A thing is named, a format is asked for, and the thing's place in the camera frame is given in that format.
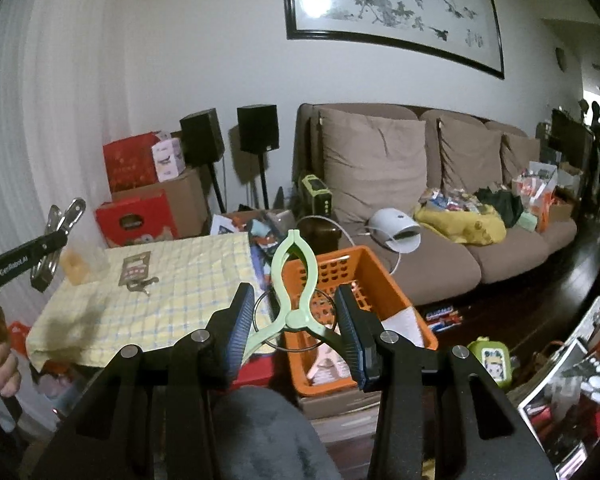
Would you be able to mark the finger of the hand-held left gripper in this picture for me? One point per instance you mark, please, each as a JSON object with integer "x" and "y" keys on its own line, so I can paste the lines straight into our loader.
{"x": 47, "y": 247}

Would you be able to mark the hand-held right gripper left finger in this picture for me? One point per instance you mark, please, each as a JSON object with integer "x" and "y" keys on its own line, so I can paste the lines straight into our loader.
{"x": 240, "y": 325}

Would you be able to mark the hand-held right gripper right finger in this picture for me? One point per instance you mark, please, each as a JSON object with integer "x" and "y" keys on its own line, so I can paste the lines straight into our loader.
{"x": 350, "y": 330}

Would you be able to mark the metal clip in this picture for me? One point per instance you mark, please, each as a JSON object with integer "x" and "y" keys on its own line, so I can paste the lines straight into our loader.
{"x": 67, "y": 215}
{"x": 142, "y": 284}

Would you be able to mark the pink plastic clip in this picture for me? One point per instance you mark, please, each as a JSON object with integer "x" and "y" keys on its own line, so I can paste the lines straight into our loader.
{"x": 325, "y": 367}

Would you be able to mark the white foam net sheet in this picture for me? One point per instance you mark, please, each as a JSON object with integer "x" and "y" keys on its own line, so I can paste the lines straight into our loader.
{"x": 405, "y": 325}

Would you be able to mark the green plastic clip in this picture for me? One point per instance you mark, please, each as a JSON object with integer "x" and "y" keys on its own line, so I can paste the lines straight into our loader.
{"x": 295, "y": 317}

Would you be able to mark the orange plastic basket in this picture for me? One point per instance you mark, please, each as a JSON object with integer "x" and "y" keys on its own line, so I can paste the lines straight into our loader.
{"x": 380, "y": 280}

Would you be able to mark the brown card packet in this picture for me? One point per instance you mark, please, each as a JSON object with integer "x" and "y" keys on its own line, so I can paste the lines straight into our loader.
{"x": 136, "y": 267}

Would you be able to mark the person's left hand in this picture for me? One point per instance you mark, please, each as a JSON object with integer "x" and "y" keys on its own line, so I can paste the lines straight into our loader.
{"x": 2, "y": 375}

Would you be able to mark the orange translucent container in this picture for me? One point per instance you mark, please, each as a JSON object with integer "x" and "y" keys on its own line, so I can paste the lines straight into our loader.
{"x": 74, "y": 270}

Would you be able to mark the red storage box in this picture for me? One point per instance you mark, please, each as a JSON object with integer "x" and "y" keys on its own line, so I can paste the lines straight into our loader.
{"x": 255, "y": 372}

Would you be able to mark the clear plastic container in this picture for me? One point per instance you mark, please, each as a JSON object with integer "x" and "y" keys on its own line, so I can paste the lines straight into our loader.
{"x": 97, "y": 265}

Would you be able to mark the yellow checked tablecloth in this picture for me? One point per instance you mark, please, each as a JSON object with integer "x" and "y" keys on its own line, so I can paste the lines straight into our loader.
{"x": 190, "y": 270}

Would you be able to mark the blue red snack box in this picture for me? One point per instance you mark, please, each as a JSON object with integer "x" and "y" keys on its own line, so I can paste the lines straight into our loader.
{"x": 442, "y": 317}

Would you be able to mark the dark brown wooden box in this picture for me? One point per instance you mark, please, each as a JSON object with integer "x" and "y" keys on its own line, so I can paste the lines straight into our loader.
{"x": 320, "y": 235}

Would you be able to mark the brown sofa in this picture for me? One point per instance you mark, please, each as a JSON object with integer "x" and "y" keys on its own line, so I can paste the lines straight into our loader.
{"x": 430, "y": 270}

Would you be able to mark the white picture box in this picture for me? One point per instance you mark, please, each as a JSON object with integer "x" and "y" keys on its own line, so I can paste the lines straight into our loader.
{"x": 222, "y": 225}

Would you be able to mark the red box with oval label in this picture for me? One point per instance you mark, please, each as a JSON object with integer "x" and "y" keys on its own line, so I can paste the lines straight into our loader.
{"x": 150, "y": 215}

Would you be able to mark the white curtain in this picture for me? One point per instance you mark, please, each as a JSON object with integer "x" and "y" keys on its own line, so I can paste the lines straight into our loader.
{"x": 55, "y": 135}

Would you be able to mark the white domed lamp device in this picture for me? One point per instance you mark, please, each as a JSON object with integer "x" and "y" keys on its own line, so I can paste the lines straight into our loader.
{"x": 390, "y": 222}

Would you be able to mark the red patterned gift box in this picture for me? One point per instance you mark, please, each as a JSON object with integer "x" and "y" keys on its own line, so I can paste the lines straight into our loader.
{"x": 130, "y": 165}

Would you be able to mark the grey fleece trouser leg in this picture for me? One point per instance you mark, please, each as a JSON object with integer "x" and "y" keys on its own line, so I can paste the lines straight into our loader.
{"x": 275, "y": 440}

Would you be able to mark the brown cardboard box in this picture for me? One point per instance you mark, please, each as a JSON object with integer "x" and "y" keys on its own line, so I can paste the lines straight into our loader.
{"x": 190, "y": 200}

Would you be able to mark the green black portable radio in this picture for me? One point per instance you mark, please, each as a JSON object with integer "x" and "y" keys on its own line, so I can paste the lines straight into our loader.
{"x": 315, "y": 195}

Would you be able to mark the small white printed box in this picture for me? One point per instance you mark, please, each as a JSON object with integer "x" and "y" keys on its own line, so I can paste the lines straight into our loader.
{"x": 167, "y": 160}

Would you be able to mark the yellow cloth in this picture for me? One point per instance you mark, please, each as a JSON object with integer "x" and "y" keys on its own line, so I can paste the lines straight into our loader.
{"x": 465, "y": 227}

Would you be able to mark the green lunch box with sticker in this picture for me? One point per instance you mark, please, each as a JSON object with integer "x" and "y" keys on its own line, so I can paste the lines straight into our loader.
{"x": 505, "y": 370}

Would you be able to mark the large beige sofa cushion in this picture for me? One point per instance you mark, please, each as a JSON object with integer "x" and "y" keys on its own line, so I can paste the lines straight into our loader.
{"x": 375, "y": 170}

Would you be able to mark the pile of snack packets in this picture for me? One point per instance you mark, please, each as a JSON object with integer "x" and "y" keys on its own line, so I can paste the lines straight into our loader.
{"x": 450, "y": 200}

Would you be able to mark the black speaker on stand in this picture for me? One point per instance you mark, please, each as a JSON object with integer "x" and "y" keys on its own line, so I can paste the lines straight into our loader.
{"x": 202, "y": 135}
{"x": 257, "y": 127}

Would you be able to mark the dark green cloth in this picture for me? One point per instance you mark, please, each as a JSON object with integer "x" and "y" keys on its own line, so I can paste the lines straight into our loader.
{"x": 502, "y": 205}

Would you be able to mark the orange white gift bag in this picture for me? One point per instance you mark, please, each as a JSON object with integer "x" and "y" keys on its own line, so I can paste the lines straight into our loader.
{"x": 545, "y": 200}

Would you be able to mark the glossy paper bag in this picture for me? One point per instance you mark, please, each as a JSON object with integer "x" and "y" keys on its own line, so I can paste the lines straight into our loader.
{"x": 580, "y": 385}

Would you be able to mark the dark wooden cabinet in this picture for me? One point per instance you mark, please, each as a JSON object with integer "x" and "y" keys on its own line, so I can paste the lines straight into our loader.
{"x": 575, "y": 135}

